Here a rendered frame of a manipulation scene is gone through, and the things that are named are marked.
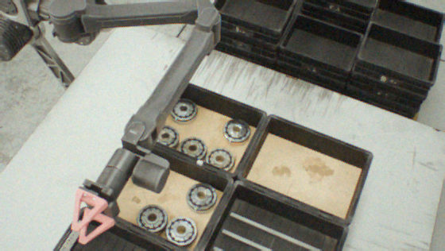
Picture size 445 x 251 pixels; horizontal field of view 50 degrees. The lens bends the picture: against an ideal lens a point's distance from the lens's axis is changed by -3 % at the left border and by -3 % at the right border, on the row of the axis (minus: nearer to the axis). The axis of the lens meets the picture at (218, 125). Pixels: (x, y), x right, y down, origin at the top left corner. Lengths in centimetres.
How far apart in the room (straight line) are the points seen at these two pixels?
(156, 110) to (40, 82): 219
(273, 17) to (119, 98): 106
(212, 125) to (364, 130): 65
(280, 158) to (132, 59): 86
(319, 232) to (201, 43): 79
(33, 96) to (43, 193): 131
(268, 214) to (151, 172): 76
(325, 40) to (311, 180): 126
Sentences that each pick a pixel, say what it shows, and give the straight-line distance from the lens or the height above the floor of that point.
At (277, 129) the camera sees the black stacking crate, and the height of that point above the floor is 87.
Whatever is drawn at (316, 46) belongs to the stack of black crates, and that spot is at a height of 38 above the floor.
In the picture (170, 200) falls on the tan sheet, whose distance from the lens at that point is 172.
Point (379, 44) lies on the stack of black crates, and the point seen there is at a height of 49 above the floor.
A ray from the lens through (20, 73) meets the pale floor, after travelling 335.
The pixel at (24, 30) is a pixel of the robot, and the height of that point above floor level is 91.
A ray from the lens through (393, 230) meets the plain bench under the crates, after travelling 193.
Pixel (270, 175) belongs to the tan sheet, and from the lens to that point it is 177.
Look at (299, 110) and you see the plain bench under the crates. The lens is 211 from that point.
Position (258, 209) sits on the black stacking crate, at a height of 83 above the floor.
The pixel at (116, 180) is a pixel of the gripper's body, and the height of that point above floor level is 148.
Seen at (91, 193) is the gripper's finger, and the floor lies 151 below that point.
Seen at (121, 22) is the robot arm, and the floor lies 145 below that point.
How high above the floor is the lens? 237
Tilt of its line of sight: 55 degrees down
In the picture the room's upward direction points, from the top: 2 degrees clockwise
